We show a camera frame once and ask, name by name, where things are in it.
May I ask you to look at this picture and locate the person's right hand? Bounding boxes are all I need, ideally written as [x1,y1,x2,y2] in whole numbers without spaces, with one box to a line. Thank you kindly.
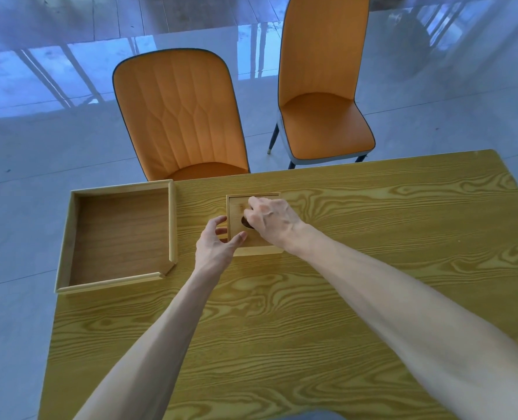
[243,196,305,254]

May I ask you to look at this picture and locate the person's left hand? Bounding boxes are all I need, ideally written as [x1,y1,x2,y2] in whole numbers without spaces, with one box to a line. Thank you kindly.
[194,215,248,281]

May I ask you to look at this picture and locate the wooden box with hole lid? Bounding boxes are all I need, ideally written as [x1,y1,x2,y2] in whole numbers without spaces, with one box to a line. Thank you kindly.
[226,192,285,257]

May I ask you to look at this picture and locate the person's right forearm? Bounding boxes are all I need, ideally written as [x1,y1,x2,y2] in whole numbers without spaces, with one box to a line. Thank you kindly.
[285,222,518,420]

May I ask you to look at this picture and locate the person's left forearm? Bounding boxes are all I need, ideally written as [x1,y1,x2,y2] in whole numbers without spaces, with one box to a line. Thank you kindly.
[73,269,218,420]

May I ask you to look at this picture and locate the open wooden tray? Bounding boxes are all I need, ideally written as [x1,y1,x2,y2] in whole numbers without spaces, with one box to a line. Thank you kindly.
[55,179,179,295]

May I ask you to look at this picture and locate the orange quilted chair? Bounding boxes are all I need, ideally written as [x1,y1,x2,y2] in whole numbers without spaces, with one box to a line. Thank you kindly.
[112,48,251,183]

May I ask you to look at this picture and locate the orange smooth chair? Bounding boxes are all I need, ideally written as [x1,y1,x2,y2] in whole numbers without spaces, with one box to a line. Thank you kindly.
[266,0,377,170]

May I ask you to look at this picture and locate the grey printed shirt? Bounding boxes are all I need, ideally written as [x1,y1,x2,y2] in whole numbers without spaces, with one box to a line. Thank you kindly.
[278,409,347,420]

